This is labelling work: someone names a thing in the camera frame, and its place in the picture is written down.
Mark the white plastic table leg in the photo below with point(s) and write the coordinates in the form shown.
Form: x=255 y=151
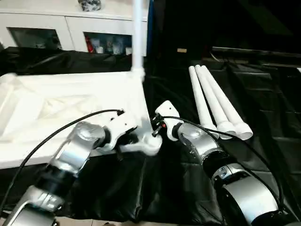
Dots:
x=223 y=99
x=137 y=35
x=200 y=99
x=211 y=99

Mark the white plastic table top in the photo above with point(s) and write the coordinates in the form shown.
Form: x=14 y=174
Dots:
x=70 y=89

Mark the black table mat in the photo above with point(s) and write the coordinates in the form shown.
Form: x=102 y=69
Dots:
x=152 y=188

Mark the black box with tan label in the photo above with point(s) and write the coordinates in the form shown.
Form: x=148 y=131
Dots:
x=178 y=28

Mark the red bottle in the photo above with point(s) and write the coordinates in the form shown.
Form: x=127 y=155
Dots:
x=89 y=44

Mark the dark long bar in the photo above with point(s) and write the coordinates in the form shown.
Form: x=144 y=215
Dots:
x=258 y=53

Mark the white glass-door cabinet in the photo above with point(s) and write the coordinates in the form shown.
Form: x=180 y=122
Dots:
x=70 y=21

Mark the dark bundle on cabinet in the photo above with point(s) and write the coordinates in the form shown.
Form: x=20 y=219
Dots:
x=90 y=5

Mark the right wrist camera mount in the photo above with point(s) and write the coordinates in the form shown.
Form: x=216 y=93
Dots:
x=168 y=110

